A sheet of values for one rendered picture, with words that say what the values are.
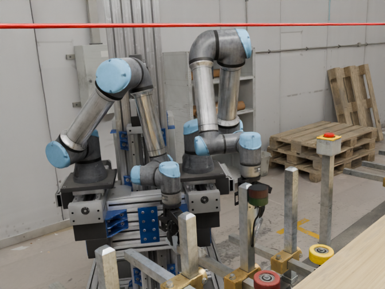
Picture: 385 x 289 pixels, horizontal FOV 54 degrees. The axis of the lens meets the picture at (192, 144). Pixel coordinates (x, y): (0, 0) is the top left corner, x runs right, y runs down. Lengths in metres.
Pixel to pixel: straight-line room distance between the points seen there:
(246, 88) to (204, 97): 2.88
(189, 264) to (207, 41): 0.81
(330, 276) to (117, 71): 0.95
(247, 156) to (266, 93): 3.67
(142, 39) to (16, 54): 1.80
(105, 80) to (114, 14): 0.51
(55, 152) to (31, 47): 1.98
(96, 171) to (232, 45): 0.80
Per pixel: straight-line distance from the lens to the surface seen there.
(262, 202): 1.16
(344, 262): 1.35
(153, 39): 1.81
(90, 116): 1.47
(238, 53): 1.50
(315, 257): 1.37
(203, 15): 4.28
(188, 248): 1.06
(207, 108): 1.40
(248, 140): 1.31
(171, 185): 1.38
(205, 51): 1.46
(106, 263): 0.91
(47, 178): 3.62
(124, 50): 1.80
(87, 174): 1.71
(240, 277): 1.29
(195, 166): 1.69
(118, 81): 1.34
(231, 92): 1.58
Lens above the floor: 1.60
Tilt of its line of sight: 15 degrees down
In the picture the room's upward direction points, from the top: 3 degrees counter-clockwise
